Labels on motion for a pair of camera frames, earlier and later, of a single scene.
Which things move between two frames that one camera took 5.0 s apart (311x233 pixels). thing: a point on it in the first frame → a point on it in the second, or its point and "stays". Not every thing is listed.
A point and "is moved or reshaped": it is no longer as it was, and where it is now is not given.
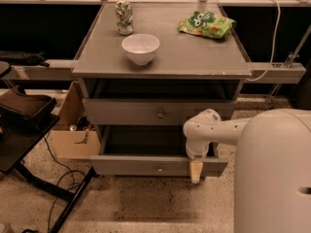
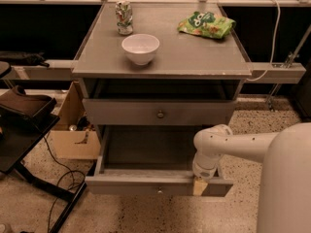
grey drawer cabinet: (145, 69) stays
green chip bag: (207, 24) stays
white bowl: (141, 48) stays
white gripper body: (196, 152) → (203, 172)
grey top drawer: (151, 112) stays
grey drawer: (149, 150) is moved or reshaped
